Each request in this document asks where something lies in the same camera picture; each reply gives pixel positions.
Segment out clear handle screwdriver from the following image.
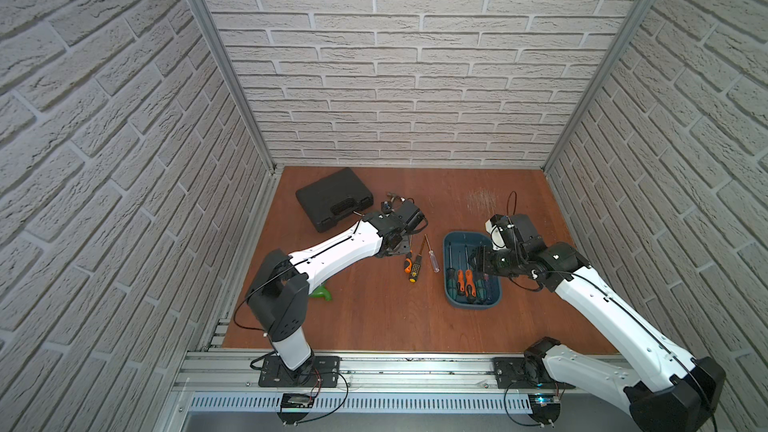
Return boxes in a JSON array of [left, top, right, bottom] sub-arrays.
[[424, 236, 440, 273]]

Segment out black yellow screwdriver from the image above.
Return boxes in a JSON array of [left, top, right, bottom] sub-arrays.
[[408, 237, 427, 283]]

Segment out large orange black screwdriver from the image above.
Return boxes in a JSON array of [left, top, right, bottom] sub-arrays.
[[464, 248, 477, 303]]

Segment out small orange black screwdriver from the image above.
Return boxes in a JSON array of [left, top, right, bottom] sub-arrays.
[[457, 248, 471, 297]]

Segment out teal storage tray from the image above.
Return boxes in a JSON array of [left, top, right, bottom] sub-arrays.
[[443, 231, 502, 310]]

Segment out green black screwdriver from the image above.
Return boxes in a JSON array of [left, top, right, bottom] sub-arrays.
[[475, 279, 487, 301], [446, 244, 457, 301]]

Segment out purple slim screwdriver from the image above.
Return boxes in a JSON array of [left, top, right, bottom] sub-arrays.
[[477, 246, 488, 299]]

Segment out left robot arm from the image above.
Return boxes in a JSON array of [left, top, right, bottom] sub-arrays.
[[244, 199, 428, 373]]

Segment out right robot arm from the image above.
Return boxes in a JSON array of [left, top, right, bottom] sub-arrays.
[[481, 214, 726, 431]]

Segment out short orange black screwdriver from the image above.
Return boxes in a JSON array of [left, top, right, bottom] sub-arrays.
[[404, 251, 413, 276]]

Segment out small claw hammer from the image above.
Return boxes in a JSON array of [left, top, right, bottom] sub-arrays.
[[387, 192, 404, 203]]

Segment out black plastic tool case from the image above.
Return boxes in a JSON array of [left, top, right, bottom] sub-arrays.
[[295, 168, 373, 233]]

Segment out lower green plastic faucet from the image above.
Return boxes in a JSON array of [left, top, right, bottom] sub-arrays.
[[309, 285, 332, 302]]

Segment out right controller board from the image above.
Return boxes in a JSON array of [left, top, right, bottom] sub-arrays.
[[528, 394, 561, 427]]

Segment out controller board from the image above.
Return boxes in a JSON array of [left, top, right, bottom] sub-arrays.
[[277, 393, 316, 425], [528, 394, 561, 427]]

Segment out left controller board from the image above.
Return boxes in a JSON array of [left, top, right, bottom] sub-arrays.
[[277, 393, 316, 425]]

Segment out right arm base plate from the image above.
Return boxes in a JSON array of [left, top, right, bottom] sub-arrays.
[[492, 356, 574, 390]]

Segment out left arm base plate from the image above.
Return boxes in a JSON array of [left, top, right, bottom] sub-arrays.
[[256, 355, 341, 388]]

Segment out aluminium front rail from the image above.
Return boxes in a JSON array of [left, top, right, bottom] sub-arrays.
[[170, 350, 667, 397]]

